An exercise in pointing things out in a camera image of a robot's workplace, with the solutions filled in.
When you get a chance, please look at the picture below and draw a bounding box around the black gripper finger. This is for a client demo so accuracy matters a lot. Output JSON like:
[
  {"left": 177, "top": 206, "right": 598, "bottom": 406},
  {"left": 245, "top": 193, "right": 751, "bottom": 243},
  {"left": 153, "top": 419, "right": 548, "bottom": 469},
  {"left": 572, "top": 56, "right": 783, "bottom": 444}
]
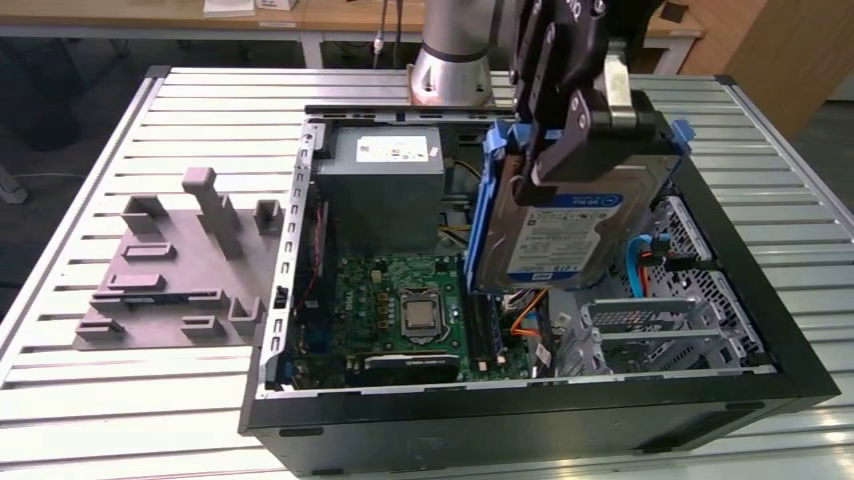
[
  {"left": 507, "top": 0, "right": 556, "bottom": 134},
  {"left": 513, "top": 90, "right": 610, "bottom": 206}
]

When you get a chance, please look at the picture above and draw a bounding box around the hard disk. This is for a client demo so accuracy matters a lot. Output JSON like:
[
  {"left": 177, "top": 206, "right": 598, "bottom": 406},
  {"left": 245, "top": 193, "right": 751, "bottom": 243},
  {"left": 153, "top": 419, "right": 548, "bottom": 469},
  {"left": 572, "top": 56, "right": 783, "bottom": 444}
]
[{"left": 464, "top": 118, "right": 696, "bottom": 293}]

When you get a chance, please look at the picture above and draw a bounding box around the metal disk bay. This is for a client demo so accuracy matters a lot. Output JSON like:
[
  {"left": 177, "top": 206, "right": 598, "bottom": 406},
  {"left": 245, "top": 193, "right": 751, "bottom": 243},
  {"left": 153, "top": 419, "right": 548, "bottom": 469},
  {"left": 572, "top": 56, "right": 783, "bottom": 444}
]
[{"left": 556, "top": 297, "right": 755, "bottom": 376}]

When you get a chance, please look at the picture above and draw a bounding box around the wooden cabinet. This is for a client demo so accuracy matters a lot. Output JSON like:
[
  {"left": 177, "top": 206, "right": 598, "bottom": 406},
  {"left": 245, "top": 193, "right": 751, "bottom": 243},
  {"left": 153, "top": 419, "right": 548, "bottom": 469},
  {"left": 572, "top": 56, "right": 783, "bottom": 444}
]
[{"left": 683, "top": 0, "right": 854, "bottom": 136}]

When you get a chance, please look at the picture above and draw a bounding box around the grey power supply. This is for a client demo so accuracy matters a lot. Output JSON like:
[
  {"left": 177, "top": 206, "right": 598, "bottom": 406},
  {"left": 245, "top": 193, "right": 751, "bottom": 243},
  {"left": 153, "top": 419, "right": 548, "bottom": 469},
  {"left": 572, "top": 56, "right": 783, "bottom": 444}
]
[{"left": 313, "top": 124, "right": 447, "bottom": 256}]

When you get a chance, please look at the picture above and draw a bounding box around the black RAM stick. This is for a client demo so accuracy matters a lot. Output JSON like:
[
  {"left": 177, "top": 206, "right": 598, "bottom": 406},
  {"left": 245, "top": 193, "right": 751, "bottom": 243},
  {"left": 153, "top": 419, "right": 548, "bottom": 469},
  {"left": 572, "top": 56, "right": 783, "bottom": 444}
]
[{"left": 483, "top": 292, "right": 509, "bottom": 365}]

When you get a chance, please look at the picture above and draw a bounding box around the wooden desk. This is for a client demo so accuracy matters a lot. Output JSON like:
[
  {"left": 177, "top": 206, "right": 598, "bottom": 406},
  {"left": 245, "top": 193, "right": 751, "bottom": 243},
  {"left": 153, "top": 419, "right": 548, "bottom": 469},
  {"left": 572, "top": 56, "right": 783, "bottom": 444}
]
[{"left": 0, "top": 0, "right": 707, "bottom": 74}]

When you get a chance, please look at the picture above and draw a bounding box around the green motherboard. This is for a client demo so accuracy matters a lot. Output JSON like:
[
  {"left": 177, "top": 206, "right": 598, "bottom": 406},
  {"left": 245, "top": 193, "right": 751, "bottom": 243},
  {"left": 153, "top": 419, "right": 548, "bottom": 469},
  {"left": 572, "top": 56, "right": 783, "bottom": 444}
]
[{"left": 285, "top": 252, "right": 535, "bottom": 389}]

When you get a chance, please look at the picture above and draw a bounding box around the silver CPU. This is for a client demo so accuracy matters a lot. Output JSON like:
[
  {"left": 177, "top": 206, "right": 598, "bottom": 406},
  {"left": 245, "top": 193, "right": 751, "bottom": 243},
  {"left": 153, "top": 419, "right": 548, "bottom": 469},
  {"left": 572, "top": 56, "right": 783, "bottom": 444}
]
[{"left": 401, "top": 301, "right": 441, "bottom": 331}]

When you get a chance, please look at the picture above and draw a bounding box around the white box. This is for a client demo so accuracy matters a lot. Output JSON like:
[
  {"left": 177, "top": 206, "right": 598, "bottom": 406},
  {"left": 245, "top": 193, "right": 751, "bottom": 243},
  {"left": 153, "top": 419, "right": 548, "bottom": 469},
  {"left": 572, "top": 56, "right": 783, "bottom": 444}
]
[{"left": 203, "top": 0, "right": 256, "bottom": 19}]

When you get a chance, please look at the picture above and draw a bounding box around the black graphics card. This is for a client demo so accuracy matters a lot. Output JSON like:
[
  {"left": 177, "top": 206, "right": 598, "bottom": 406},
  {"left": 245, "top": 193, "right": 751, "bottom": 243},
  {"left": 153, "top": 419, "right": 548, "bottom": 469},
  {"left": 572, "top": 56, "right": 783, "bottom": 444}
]
[{"left": 345, "top": 352, "right": 461, "bottom": 386}]

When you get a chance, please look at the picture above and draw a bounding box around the black PC case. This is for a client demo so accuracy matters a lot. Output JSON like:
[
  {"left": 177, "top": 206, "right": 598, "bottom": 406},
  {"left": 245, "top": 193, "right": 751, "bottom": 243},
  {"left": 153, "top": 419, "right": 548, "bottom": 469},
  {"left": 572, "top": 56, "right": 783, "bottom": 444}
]
[{"left": 237, "top": 103, "right": 842, "bottom": 477}]

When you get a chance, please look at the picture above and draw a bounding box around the grey parts rack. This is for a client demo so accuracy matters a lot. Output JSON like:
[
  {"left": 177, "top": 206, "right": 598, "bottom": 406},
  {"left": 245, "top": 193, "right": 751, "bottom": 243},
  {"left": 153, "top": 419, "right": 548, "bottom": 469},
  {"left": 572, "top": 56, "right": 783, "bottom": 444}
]
[{"left": 72, "top": 167, "right": 289, "bottom": 354}]

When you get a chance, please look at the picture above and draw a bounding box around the dark office chair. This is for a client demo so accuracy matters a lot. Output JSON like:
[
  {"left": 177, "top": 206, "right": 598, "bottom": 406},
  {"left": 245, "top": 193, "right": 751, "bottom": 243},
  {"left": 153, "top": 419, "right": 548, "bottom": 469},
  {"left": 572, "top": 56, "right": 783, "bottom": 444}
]
[{"left": 0, "top": 37, "right": 92, "bottom": 151}]

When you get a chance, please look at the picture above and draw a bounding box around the grey metal foot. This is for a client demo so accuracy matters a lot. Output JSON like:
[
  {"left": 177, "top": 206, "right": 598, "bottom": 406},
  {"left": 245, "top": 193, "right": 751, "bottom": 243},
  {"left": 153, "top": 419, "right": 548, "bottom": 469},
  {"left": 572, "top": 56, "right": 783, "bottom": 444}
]
[{"left": 0, "top": 162, "right": 32, "bottom": 206}]

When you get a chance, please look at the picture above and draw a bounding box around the thin cable silver plug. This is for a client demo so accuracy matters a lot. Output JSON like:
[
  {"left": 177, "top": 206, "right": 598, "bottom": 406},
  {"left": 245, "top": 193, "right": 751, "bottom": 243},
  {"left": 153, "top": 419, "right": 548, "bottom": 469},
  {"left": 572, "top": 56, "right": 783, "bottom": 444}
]
[{"left": 372, "top": 0, "right": 392, "bottom": 55}]

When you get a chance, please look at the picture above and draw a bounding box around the yellow wire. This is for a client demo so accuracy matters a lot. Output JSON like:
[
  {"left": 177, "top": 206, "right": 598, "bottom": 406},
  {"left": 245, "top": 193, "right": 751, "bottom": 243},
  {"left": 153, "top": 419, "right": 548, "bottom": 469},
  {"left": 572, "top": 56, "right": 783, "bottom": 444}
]
[{"left": 437, "top": 158, "right": 481, "bottom": 235}]

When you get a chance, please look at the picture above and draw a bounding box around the power wire with black plug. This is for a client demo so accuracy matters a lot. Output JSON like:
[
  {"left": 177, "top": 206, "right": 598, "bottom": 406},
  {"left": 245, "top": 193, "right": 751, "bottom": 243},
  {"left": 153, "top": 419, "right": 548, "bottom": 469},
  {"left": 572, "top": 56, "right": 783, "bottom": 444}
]
[{"left": 638, "top": 232, "right": 719, "bottom": 299}]

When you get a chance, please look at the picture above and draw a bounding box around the blue data wire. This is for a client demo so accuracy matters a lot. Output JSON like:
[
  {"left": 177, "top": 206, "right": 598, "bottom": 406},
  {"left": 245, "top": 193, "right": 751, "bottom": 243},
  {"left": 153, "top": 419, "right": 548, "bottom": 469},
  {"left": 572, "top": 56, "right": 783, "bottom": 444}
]
[{"left": 626, "top": 233, "right": 668, "bottom": 299}]

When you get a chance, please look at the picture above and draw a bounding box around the orange data wire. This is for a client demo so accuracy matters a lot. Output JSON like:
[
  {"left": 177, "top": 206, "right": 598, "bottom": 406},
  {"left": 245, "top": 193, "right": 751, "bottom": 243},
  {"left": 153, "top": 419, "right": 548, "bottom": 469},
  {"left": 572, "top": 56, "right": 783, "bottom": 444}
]
[{"left": 509, "top": 289, "right": 548, "bottom": 337}]

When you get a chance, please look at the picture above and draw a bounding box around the thin red wire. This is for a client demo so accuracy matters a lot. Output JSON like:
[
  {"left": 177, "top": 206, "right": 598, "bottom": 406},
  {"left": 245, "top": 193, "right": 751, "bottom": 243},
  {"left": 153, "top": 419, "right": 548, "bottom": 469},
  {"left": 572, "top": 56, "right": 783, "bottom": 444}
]
[{"left": 296, "top": 202, "right": 333, "bottom": 307}]

